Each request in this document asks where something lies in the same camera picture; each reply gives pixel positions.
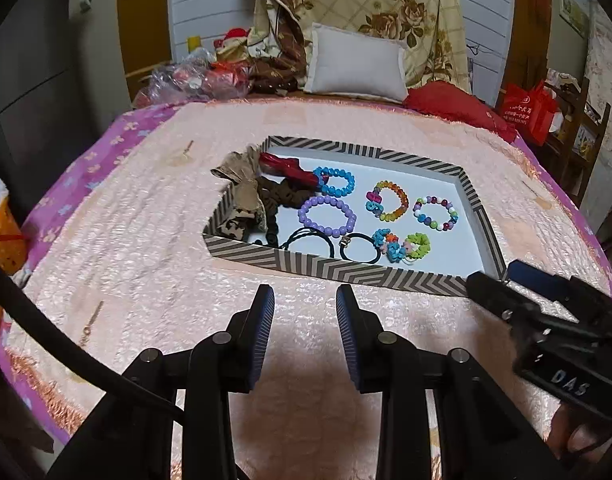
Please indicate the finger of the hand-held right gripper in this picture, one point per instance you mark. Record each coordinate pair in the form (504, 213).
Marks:
(496, 297)
(536, 276)

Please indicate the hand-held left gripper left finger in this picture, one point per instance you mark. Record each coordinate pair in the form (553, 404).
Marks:
(263, 332)

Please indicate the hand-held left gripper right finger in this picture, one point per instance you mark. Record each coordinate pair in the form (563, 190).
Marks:
(347, 335)

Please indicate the striped jewelry box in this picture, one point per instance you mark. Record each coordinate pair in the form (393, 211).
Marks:
(436, 255)

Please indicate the brown scrunchie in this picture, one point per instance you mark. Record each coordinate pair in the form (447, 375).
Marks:
(281, 195)

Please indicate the person's right hand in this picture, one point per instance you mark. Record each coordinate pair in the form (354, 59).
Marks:
(576, 435)

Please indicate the pink quilted bedspread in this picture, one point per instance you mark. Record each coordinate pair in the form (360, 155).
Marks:
(151, 270)

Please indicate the wooden shelf rack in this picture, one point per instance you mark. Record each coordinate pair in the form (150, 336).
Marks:
(586, 125)

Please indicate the red hair clip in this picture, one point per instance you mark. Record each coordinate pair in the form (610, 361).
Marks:
(286, 169)

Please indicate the red shopping bag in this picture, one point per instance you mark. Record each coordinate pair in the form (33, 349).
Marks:
(528, 110)

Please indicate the red cushion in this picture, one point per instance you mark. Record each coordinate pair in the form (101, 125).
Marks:
(451, 105)

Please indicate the purple flowered sheet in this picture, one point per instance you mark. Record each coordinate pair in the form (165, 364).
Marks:
(71, 180)

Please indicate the red packets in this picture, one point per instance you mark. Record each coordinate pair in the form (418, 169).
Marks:
(228, 77)

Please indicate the clear plastic bag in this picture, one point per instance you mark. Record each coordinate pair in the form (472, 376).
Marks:
(178, 80)

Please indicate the white pillow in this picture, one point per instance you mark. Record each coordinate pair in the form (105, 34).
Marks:
(356, 62)

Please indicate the orange basket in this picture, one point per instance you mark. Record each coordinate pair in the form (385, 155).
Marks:
(3, 240)

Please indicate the red plush toy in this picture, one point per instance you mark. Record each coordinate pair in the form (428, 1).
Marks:
(233, 42)

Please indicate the yellow bottle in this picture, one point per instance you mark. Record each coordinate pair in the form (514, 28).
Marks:
(194, 45)

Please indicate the white headboard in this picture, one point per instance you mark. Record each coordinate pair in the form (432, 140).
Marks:
(211, 0)

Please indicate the framed wall picture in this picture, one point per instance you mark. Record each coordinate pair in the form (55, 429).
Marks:
(573, 12)

